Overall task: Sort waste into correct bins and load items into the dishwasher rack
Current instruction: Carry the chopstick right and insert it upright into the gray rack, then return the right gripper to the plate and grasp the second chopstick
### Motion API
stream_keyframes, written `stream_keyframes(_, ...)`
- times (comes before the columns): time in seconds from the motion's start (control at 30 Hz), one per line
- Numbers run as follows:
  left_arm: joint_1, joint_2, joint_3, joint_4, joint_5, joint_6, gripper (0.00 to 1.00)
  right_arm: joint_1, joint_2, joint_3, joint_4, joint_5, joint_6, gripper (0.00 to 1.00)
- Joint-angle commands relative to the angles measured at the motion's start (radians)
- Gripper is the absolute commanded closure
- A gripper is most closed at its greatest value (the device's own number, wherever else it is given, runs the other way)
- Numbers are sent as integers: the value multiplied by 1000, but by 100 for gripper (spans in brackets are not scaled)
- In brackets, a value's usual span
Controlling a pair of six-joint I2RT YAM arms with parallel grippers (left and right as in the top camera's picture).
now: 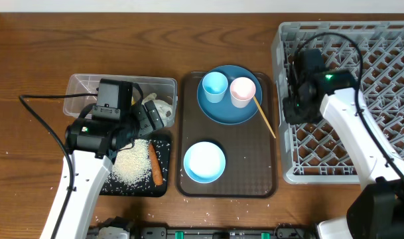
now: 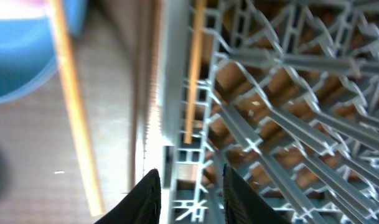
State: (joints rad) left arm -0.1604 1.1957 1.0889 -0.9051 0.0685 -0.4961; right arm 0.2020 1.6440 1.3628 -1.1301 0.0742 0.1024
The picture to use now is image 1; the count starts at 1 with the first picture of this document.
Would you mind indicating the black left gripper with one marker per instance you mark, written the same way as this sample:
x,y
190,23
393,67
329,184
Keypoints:
x,y
146,119

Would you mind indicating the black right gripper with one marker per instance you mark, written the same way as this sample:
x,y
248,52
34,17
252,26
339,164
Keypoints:
x,y
290,115

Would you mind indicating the white napkin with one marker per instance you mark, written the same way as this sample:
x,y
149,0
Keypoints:
x,y
164,109

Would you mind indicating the wooden chopstick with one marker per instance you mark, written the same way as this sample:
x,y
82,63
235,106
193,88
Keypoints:
x,y
264,117

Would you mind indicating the white rice pile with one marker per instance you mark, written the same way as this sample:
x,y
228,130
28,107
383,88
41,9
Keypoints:
x,y
132,164

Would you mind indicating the orange carrot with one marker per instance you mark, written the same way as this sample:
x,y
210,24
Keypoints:
x,y
155,168

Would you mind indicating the light blue bowl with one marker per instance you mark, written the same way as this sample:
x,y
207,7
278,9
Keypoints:
x,y
204,162

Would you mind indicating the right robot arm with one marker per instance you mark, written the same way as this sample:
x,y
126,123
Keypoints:
x,y
318,93

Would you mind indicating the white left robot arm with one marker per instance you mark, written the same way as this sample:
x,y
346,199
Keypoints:
x,y
92,143

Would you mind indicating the grey dishwasher rack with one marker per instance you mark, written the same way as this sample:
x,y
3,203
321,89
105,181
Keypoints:
x,y
313,153

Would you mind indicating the pink cup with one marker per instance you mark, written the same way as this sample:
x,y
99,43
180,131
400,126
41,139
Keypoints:
x,y
242,90

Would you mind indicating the light blue cup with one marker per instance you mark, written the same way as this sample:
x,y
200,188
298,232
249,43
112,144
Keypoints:
x,y
215,85

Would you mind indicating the clear plastic bin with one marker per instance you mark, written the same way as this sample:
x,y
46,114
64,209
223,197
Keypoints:
x,y
165,88

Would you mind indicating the dark blue plate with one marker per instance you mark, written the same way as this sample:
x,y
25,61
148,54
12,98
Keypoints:
x,y
224,111

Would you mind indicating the black plastic tray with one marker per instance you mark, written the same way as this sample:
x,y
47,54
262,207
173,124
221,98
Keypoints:
x,y
162,145

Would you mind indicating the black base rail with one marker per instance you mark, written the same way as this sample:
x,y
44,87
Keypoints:
x,y
118,227

